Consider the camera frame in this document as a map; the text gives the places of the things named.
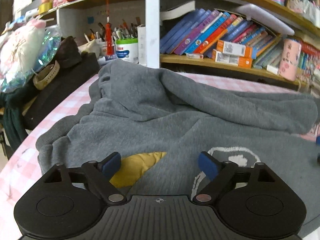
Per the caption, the red hanging tassel charm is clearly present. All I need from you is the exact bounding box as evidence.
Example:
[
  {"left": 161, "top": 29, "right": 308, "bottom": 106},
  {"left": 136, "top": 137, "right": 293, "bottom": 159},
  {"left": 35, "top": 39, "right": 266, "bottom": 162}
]
[{"left": 106, "top": 0, "right": 114, "bottom": 56}]

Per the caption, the pink cartoon table mat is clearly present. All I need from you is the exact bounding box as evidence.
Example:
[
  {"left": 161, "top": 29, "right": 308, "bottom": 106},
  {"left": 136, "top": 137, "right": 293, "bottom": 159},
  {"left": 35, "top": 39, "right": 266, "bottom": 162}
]
[{"left": 0, "top": 71, "right": 320, "bottom": 213}]

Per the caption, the dark green knit scarf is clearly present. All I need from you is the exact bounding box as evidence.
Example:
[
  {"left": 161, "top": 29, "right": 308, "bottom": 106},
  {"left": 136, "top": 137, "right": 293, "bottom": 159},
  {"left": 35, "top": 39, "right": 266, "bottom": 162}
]
[{"left": 1, "top": 88, "right": 33, "bottom": 151}]

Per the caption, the upper white orange box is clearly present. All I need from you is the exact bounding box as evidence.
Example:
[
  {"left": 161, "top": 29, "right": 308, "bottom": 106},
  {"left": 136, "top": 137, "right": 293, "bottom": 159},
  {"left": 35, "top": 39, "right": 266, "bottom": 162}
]
[{"left": 216, "top": 40, "right": 257, "bottom": 59}]

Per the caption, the small white charger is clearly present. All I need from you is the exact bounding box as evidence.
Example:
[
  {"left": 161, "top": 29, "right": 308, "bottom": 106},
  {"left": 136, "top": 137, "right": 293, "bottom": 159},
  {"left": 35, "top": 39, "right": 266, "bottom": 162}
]
[{"left": 266, "top": 65, "right": 278, "bottom": 75}]

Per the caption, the white bookshelf unit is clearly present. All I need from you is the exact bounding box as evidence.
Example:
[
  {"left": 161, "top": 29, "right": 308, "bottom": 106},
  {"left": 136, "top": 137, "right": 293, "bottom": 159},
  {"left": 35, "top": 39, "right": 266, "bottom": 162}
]
[{"left": 22, "top": 0, "right": 319, "bottom": 89}]

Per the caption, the white orange box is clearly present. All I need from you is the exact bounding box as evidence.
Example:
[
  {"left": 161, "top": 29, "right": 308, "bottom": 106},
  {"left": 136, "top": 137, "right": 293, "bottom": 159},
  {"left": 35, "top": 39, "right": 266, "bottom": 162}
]
[
  {"left": 212, "top": 49, "right": 253, "bottom": 69},
  {"left": 216, "top": 40, "right": 257, "bottom": 59}
]

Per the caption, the pink white plush pillow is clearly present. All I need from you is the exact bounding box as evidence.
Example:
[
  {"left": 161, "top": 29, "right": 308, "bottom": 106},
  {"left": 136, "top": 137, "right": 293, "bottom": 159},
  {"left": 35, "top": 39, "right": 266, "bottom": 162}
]
[{"left": 1, "top": 19, "right": 46, "bottom": 86}]

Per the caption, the pink sticker tumbler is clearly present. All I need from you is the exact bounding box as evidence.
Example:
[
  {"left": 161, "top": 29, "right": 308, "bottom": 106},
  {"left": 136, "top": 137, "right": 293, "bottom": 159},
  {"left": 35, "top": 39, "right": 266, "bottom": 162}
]
[{"left": 278, "top": 38, "right": 302, "bottom": 81}]

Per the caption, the grey hooded sweatshirt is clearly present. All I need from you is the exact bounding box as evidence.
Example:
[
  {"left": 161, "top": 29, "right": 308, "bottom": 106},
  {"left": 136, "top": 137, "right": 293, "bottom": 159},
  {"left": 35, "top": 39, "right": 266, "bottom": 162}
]
[{"left": 35, "top": 58, "right": 320, "bottom": 239}]

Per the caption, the lower white orange box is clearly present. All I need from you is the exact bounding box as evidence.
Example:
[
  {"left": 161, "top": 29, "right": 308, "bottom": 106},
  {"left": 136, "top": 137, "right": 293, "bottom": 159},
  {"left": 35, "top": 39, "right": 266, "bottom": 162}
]
[{"left": 212, "top": 49, "right": 253, "bottom": 69}]

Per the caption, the white green pen jar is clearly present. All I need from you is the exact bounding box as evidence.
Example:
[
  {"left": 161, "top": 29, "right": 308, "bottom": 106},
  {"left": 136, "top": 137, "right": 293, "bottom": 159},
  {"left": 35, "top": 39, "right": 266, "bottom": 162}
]
[{"left": 116, "top": 38, "right": 139, "bottom": 63}]

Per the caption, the beige watch strap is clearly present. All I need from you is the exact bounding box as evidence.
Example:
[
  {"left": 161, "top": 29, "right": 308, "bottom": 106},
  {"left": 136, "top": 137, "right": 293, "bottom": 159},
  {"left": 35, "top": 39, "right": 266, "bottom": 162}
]
[{"left": 32, "top": 60, "right": 61, "bottom": 91}]

